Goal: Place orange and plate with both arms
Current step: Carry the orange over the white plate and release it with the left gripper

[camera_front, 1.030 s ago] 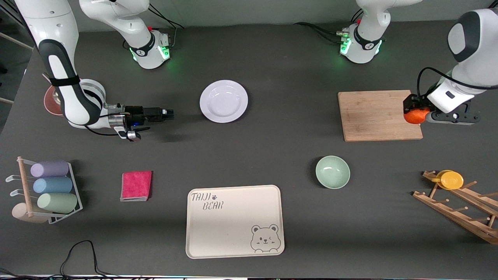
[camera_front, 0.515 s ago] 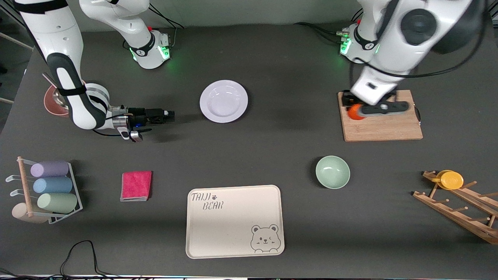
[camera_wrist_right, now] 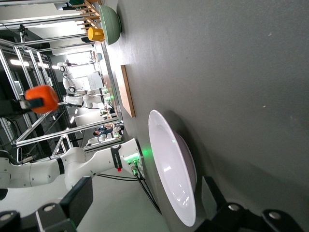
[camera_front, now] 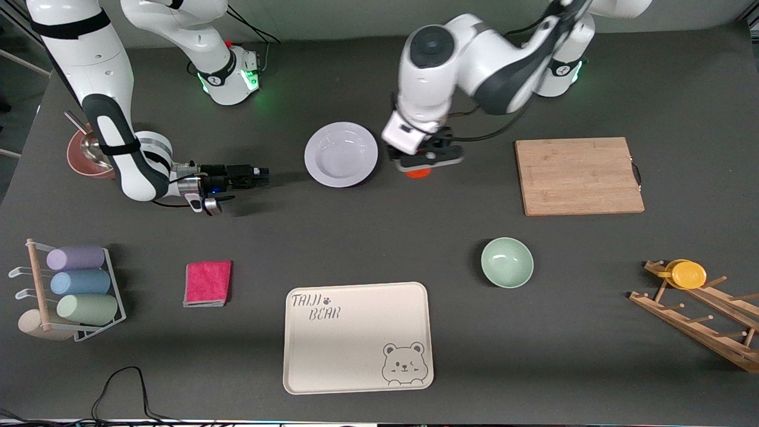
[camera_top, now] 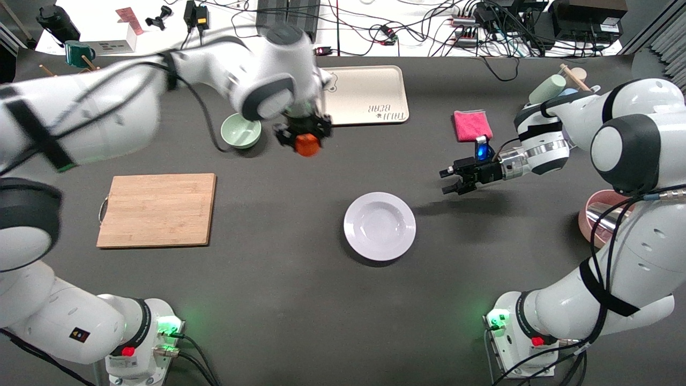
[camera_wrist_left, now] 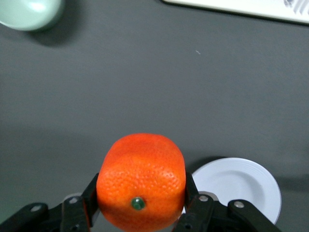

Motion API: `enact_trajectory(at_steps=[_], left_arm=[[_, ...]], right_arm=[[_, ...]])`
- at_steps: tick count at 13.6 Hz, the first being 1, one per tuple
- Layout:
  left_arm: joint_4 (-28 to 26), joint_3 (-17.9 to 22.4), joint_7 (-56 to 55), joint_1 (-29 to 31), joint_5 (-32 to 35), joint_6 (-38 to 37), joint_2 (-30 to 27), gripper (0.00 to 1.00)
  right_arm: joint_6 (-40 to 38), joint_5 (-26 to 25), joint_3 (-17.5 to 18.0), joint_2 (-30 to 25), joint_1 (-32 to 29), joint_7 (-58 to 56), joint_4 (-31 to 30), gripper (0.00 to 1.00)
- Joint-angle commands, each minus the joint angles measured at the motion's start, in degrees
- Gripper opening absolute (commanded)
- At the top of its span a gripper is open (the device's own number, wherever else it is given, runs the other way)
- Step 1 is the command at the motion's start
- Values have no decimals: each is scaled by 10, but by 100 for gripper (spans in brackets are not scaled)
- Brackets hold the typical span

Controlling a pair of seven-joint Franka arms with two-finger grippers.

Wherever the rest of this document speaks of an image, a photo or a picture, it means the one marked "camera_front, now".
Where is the wooden peg cup rack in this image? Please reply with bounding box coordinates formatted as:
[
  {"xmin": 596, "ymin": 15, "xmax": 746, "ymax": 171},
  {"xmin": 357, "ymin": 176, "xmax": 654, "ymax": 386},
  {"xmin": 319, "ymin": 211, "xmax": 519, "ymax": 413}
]
[{"xmin": 629, "ymin": 260, "xmax": 759, "ymax": 374}]

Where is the metal scoop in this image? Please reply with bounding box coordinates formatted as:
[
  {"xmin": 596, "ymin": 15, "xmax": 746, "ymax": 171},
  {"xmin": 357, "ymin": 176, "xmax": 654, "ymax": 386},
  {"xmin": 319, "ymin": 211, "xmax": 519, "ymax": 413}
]
[{"xmin": 64, "ymin": 111, "xmax": 113, "ymax": 173}]

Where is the beige cup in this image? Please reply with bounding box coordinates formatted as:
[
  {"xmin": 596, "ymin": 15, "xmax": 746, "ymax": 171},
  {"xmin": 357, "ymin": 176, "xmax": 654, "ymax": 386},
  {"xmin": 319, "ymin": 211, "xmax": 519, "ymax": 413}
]
[{"xmin": 18, "ymin": 310, "xmax": 75, "ymax": 342}]

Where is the purple cup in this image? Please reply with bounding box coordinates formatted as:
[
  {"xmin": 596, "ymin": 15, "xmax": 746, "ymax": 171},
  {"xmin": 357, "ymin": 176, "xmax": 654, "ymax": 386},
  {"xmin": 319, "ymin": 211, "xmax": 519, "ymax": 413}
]
[{"xmin": 46, "ymin": 246, "xmax": 106, "ymax": 272}]

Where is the pink bowl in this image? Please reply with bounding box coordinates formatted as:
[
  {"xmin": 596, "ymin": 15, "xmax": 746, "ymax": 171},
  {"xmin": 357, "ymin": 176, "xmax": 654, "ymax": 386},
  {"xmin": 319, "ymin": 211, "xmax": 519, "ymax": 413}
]
[{"xmin": 66, "ymin": 122, "xmax": 116, "ymax": 180}]

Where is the mint green bowl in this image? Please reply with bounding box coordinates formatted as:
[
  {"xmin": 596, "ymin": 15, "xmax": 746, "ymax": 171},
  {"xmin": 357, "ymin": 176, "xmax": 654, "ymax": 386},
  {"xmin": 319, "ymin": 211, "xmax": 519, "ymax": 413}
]
[{"xmin": 481, "ymin": 237, "xmax": 534, "ymax": 289}]

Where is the green cup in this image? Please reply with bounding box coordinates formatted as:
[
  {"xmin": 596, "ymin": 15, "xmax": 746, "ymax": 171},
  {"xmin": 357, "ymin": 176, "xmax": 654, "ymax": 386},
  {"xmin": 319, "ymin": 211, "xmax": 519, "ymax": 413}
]
[{"xmin": 56, "ymin": 294, "xmax": 119, "ymax": 326}]

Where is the cream tray with bear print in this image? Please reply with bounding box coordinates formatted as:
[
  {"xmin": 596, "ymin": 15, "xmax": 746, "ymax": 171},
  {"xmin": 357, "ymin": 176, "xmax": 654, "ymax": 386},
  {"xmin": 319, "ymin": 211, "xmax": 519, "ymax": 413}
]
[{"xmin": 283, "ymin": 282, "xmax": 435, "ymax": 395}]

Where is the blue cup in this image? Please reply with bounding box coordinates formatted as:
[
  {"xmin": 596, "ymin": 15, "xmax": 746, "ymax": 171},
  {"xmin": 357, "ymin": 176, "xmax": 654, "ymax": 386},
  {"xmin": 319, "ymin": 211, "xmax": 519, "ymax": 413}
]
[{"xmin": 50, "ymin": 270, "xmax": 111, "ymax": 296}]

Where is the pale lavender round plate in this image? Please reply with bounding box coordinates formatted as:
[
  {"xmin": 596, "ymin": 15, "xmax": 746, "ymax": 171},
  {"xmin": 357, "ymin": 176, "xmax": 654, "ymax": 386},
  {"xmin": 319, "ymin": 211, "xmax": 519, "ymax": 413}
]
[{"xmin": 304, "ymin": 122, "xmax": 379, "ymax": 188}]

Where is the thin black table cable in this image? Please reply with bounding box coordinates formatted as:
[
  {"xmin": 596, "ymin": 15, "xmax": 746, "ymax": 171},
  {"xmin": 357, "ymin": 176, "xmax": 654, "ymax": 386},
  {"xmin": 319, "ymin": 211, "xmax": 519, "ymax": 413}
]
[{"xmin": 0, "ymin": 366, "xmax": 238, "ymax": 427}]

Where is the white wire cup holder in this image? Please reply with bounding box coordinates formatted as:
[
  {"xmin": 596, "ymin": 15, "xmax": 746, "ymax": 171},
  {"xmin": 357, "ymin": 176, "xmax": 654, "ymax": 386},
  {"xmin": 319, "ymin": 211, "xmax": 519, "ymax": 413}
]
[{"xmin": 8, "ymin": 238, "xmax": 127, "ymax": 343}]

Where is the wooden cutting board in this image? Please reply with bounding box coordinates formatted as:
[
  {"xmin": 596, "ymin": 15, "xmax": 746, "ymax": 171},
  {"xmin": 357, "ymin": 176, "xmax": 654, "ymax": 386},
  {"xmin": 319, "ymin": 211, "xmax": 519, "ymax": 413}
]
[{"xmin": 515, "ymin": 137, "xmax": 646, "ymax": 216}]

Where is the pink folded cloth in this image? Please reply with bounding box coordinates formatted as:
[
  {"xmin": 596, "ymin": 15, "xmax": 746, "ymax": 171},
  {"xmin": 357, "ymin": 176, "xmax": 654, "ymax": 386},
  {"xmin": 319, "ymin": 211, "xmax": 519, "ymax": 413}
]
[{"xmin": 183, "ymin": 260, "xmax": 232, "ymax": 308}]

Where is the black right arm base cable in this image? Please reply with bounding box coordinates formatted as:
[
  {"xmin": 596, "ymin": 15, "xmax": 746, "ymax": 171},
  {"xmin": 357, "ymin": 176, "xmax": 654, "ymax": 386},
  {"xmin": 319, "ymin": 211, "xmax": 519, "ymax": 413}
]
[{"xmin": 224, "ymin": 3, "xmax": 280, "ymax": 72}]

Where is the grey metal frame bar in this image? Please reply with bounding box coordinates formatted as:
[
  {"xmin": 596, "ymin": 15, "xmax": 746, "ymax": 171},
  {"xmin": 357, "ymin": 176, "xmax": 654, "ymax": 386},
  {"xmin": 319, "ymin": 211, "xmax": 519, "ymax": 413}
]
[{"xmin": 0, "ymin": 49, "xmax": 51, "ymax": 76}]

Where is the yellow cup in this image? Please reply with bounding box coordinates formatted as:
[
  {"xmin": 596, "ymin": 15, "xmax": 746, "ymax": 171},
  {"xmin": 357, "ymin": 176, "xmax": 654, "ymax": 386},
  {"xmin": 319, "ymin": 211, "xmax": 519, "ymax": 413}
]
[{"xmin": 657, "ymin": 259, "xmax": 707, "ymax": 290}]

